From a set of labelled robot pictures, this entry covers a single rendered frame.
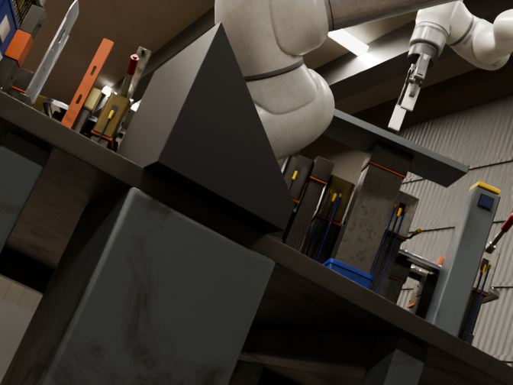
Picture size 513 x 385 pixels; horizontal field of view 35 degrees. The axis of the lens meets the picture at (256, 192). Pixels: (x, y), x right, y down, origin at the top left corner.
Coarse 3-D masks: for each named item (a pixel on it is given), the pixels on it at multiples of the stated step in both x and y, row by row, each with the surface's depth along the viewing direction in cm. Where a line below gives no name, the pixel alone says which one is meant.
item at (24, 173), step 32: (0, 160) 134; (32, 160) 136; (0, 192) 133; (0, 224) 133; (0, 256) 272; (32, 288) 276; (256, 352) 215; (288, 352) 201; (320, 352) 188; (352, 352) 177; (384, 352) 167; (416, 352) 167; (256, 384) 278; (288, 384) 315; (384, 384) 162; (416, 384) 166
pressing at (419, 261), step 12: (48, 108) 230; (60, 108) 227; (96, 120) 223; (84, 132) 239; (120, 132) 223; (408, 252) 227; (420, 264) 233; (432, 264) 228; (408, 276) 245; (420, 276) 244; (492, 288) 228; (492, 300) 235
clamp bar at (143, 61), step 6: (138, 48) 223; (144, 48) 223; (138, 54) 222; (144, 54) 222; (150, 54) 224; (138, 60) 222; (144, 60) 222; (138, 66) 222; (144, 66) 222; (138, 72) 222; (132, 78) 222; (138, 78) 222; (132, 84) 221; (120, 90) 221; (132, 90) 221
